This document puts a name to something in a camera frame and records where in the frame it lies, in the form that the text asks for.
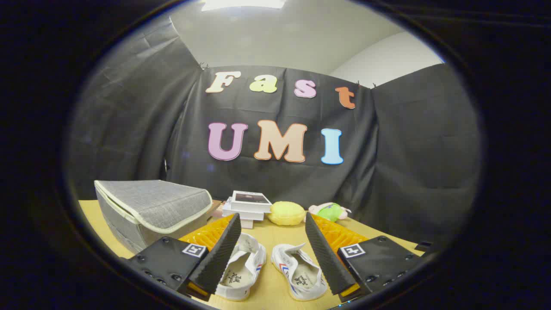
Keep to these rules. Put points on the pink and green plush toy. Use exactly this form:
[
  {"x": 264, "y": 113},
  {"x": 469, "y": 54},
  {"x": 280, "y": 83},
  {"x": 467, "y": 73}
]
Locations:
[{"x": 331, "y": 212}]

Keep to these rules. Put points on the black table clamp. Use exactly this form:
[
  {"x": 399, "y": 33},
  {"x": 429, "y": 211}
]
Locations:
[{"x": 424, "y": 246}]

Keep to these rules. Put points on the grey fabric storage box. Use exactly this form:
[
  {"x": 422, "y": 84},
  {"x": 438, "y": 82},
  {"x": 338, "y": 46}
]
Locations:
[{"x": 155, "y": 202}]

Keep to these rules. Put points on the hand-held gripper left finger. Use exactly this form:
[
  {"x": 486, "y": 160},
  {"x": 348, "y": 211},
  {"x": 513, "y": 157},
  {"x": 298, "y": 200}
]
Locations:
[{"x": 219, "y": 258}]

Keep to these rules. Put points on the white canvas shoe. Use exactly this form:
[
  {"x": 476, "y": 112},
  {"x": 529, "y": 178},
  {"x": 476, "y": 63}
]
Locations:
[
  {"x": 301, "y": 275},
  {"x": 241, "y": 275}
]

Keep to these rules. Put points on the white book with portrait cover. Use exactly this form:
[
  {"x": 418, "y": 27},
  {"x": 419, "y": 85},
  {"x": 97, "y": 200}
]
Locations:
[{"x": 251, "y": 199}]

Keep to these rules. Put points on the plain white book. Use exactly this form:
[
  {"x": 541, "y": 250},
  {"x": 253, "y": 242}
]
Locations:
[{"x": 241, "y": 215}]

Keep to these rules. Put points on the pinkish thick book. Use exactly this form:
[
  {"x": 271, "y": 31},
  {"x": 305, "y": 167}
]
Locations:
[{"x": 246, "y": 224}]

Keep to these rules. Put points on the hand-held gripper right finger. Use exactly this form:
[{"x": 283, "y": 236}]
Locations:
[{"x": 327, "y": 258}]

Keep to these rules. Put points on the yellow round plush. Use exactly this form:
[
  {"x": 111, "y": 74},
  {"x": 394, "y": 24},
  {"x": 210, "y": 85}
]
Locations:
[{"x": 286, "y": 213}]

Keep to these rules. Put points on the black backdrop cloth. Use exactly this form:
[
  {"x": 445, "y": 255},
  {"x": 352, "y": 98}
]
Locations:
[{"x": 129, "y": 129}]

